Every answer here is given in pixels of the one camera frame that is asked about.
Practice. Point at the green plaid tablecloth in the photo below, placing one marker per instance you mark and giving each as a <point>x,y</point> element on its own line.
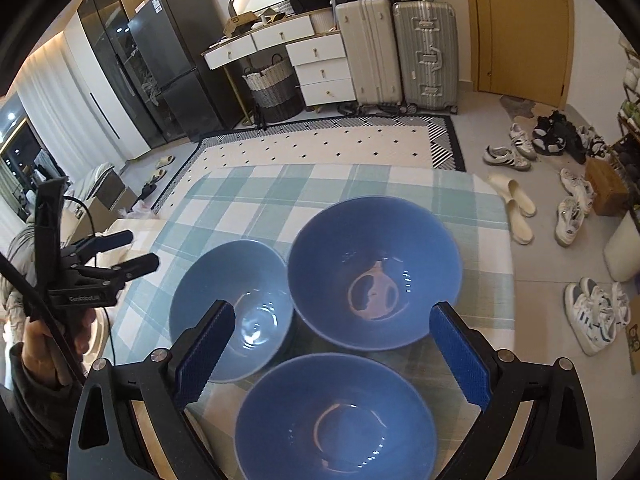
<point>280,195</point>

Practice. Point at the black shoe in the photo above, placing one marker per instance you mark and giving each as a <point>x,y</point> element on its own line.
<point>555,135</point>

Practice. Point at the person's left forearm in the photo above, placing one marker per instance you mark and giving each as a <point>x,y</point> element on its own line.
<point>30,410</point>

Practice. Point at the dark window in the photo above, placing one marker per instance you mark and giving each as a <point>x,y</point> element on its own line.
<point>20,155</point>

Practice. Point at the white drawer unit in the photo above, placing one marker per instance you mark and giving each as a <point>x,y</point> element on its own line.
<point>320,75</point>

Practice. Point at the white suitcase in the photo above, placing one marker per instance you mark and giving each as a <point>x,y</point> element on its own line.
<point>367,50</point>

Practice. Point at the white box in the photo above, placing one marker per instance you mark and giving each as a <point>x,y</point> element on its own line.
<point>148,2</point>

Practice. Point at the black and white patterned rug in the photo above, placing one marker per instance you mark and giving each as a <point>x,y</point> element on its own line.
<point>325,145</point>

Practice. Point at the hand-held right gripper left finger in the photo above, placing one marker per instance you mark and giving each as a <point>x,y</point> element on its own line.
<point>205,355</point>

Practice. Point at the wooden door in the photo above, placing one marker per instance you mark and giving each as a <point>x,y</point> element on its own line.
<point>520,35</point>

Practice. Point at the silver suitcase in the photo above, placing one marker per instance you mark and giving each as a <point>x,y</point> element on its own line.
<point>425,50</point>

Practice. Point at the dark grey fridge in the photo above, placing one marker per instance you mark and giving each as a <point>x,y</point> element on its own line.
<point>185,60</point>

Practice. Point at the white sneaker with blue stripes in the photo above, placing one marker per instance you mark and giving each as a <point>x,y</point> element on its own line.
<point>587,320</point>
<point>607,300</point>

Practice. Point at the white curtain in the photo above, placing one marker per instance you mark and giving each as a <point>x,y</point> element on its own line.
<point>55,110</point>

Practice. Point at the wooden shoe rack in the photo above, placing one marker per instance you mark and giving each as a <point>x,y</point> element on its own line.
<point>631,125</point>

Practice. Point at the white bag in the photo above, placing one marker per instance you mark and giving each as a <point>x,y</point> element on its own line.
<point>622,247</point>

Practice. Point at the white sneaker with black stripes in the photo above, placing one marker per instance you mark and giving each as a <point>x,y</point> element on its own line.
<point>505,158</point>
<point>522,140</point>

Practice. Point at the open cardboard box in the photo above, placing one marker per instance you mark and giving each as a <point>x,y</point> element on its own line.
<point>241,24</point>

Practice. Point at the beige slipper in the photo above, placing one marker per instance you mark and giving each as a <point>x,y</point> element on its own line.
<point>165,161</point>
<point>158,176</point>

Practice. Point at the woven laundry basket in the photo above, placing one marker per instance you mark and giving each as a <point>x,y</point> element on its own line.
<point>272,90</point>

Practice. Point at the white vanity desk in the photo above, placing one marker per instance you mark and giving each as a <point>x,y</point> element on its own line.
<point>280,32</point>

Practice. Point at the brown doormat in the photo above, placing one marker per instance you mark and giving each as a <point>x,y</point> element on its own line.
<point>517,106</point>

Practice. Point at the dark glass cabinet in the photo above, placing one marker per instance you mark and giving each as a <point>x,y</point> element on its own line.
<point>107,40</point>

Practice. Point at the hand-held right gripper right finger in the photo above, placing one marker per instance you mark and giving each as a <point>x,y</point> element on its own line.
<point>460,355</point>

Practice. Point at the white wardrobe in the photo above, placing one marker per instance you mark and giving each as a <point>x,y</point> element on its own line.
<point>100,100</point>

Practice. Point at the blue bowl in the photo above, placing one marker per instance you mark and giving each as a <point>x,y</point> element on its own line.
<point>230,310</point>
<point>375,275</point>
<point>335,420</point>

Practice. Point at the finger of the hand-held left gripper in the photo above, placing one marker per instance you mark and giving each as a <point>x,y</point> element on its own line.
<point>132,266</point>
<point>107,241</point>

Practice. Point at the person's left hand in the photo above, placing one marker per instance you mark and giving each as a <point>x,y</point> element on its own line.
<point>45,350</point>

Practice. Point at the cream slipper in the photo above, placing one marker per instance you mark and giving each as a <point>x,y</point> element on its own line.
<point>512,195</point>
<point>520,225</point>

